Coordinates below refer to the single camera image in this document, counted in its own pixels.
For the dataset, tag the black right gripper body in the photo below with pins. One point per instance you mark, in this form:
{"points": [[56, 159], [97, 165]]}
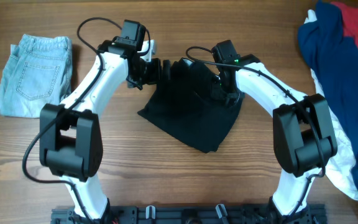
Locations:
{"points": [[220, 91]]}

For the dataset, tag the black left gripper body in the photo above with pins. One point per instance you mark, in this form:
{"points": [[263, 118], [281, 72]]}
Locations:
{"points": [[148, 73]]}

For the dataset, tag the black t-shirt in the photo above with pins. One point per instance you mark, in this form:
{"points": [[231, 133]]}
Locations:
{"points": [[192, 107]]}

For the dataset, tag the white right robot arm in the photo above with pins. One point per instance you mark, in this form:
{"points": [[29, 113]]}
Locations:
{"points": [[303, 134]]}

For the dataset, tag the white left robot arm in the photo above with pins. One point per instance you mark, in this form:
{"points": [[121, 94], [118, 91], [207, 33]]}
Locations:
{"points": [[70, 136]]}

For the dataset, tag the folded light blue jeans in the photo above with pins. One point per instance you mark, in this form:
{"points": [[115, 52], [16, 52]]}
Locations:
{"points": [[38, 72]]}

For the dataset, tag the navy blue garment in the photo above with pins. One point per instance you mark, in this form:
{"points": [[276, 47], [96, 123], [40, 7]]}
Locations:
{"points": [[334, 59]]}

